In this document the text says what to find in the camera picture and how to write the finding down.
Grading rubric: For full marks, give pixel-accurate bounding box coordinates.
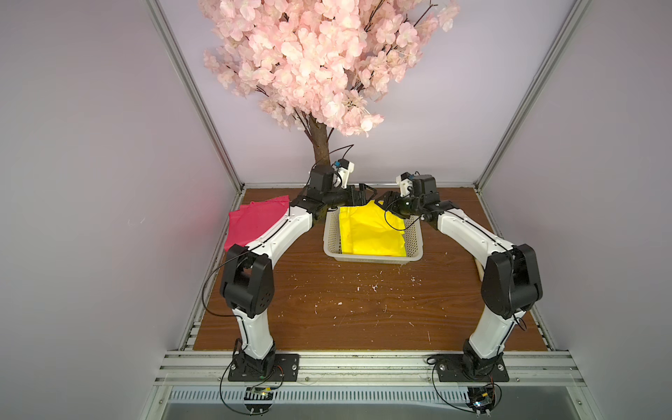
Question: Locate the pink cherry blossom tree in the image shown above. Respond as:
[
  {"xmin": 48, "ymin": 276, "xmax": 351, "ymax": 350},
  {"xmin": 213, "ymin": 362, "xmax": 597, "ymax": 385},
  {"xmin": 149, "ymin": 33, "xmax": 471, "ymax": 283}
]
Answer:
[{"xmin": 199, "ymin": 0, "xmax": 460, "ymax": 165}]

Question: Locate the aluminium front rail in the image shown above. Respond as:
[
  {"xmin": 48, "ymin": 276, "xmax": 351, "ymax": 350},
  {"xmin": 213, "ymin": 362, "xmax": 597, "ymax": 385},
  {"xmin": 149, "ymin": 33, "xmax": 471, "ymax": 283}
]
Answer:
[{"xmin": 154, "ymin": 351, "xmax": 586, "ymax": 387}]

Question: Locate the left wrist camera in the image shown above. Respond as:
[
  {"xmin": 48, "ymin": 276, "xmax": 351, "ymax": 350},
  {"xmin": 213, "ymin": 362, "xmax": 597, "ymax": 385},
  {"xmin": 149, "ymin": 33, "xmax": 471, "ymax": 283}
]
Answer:
[{"xmin": 332, "ymin": 159, "xmax": 355, "ymax": 189}]

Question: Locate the pink raincoat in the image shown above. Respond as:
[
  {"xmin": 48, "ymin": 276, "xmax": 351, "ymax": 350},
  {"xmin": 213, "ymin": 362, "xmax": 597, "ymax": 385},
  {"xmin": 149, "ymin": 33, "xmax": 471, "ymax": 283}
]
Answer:
[{"xmin": 224, "ymin": 195, "xmax": 290, "ymax": 251}]

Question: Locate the plain yellow raincoat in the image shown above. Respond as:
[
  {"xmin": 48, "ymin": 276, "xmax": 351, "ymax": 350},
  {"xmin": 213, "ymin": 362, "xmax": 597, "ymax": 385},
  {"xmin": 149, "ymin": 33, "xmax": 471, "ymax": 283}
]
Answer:
[{"xmin": 339, "ymin": 201, "xmax": 407, "ymax": 257}]

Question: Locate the right controller board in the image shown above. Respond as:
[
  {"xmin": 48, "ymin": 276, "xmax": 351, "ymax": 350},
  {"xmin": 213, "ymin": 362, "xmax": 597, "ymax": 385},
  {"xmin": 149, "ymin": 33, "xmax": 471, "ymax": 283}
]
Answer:
[{"xmin": 467, "ymin": 385, "xmax": 497, "ymax": 417}]

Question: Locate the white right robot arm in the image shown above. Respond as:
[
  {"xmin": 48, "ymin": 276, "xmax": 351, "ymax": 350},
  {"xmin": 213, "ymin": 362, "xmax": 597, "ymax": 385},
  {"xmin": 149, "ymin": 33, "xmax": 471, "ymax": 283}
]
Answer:
[{"xmin": 376, "ymin": 173, "xmax": 543, "ymax": 377}]

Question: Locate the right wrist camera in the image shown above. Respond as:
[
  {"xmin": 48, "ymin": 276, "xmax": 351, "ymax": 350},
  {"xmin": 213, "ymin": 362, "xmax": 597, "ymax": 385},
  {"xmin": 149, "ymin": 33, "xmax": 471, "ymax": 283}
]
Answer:
[{"xmin": 395, "ymin": 173, "xmax": 415, "ymax": 198}]

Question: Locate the left controller board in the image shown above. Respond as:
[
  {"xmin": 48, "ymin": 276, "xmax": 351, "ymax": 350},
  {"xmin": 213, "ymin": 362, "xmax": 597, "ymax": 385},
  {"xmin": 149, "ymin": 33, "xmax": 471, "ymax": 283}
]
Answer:
[{"xmin": 243, "ymin": 387, "xmax": 276, "ymax": 416}]

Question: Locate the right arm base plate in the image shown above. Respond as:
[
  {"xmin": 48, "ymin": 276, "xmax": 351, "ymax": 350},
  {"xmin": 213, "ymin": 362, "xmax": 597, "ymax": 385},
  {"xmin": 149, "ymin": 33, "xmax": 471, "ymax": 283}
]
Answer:
[{"xmin": 430, "ymin": 353, "xmax": 510, "ymax": 383}]

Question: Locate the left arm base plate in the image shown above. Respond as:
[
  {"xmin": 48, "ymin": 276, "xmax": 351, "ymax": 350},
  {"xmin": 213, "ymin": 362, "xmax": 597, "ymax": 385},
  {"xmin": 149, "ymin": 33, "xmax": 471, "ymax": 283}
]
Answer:
[{"xmin": 227, "ymin": 353, "xmax": 300, "ymax": 383}]

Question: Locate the white perforated plastic basket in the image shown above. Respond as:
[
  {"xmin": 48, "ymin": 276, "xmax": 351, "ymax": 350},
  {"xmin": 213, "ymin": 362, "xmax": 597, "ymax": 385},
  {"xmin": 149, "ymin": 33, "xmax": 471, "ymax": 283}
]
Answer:
[{"xmin": 323, "ymin": 201, "xmax": 424, "ymax": 265}]

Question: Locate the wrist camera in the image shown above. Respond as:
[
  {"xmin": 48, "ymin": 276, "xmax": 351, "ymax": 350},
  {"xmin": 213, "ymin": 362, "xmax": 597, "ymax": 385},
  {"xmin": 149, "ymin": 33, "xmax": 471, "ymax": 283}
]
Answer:
[
  {"xmin": 332, "ymin": 159, "xmax": 355, "ymax": 189},
  {"xmin": 395, "ymin": 173, "xmax": 415, "ymax": 198}
]

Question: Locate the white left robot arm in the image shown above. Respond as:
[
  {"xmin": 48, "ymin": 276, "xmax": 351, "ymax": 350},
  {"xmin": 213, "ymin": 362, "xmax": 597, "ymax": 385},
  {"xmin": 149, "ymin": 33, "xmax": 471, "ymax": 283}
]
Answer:
[{"xmin": 220, "ymin": 159, "xmax": 377, "ymax": 371}]

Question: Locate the controller board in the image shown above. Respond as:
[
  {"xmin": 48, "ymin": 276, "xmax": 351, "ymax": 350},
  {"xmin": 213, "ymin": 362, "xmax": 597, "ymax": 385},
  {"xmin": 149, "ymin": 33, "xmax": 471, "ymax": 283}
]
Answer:
[
  {"xmin": 467, "ymin": 385, "xmax": 497, "ymax": 417},
  {"xmin": 243, "ymin": 387, "xmax": 276, "ymax": 416}
]

